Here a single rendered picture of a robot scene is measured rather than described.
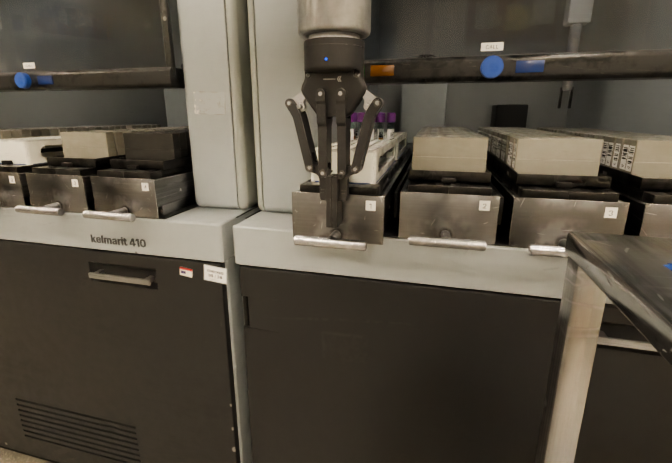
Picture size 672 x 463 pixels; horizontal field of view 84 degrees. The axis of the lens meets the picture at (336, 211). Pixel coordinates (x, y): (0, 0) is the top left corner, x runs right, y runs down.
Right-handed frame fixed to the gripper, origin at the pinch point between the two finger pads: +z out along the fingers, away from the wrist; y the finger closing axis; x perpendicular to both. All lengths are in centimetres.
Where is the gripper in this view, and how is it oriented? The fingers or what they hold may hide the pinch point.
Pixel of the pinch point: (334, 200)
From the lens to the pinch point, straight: 51.4
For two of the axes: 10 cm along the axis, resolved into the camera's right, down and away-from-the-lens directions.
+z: 0.0, 9.7, 2.5
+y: -9.7, -0.6, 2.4
